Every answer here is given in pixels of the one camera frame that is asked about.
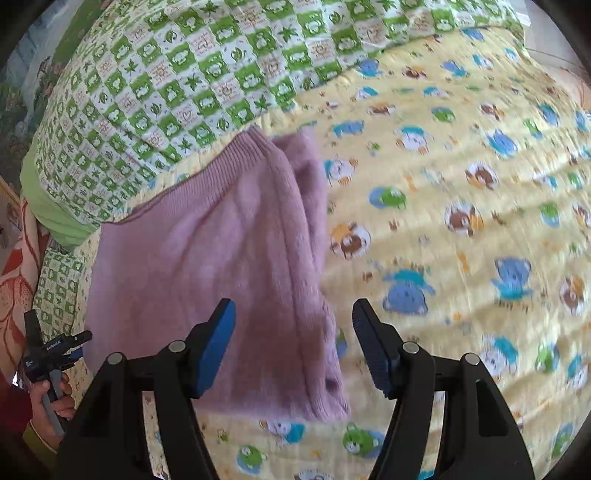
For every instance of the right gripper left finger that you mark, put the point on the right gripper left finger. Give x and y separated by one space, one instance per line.
107 437

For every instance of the purple knit sweater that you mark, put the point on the purple knit sweater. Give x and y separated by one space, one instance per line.
250 227

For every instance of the person's left hand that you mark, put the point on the person's left hand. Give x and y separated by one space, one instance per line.
64 408

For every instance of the red floral blanket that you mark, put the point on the red floral blanket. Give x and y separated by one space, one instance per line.
19 281

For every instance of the yellow cartoon bear quilt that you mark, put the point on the yellow cartoon bear quilt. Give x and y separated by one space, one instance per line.
462 168

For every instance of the green checkered folded quilt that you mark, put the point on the green checkered folded quilt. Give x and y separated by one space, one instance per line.
152 82

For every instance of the landscape painting on wall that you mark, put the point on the landscape painting on wall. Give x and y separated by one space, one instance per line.
38 38

